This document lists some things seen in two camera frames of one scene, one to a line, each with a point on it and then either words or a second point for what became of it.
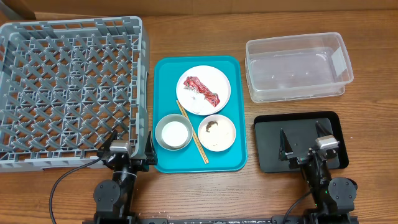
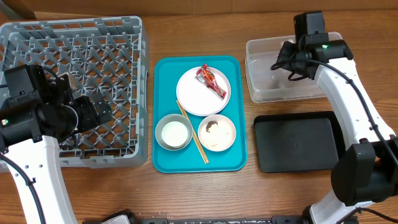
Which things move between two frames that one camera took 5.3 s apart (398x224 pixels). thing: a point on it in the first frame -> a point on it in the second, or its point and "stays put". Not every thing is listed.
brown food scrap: (209, 124) stays put
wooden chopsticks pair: (194, 133) stays put
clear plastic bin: (296, 67) stays put
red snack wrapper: (194, 83) -> (205, 75)
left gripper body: (138, 165) -> (87, 118)
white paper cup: (175, 133) stays put
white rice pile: (218, 136) stays put
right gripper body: (304, 158) -> (286, 54)
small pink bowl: (216, 132) stays put
